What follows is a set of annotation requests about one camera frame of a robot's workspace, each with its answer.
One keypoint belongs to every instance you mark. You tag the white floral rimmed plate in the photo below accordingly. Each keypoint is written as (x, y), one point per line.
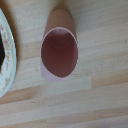
(6, 63)

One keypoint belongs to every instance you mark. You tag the pink plastic cup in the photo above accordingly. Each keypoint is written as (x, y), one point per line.
(59, 53)

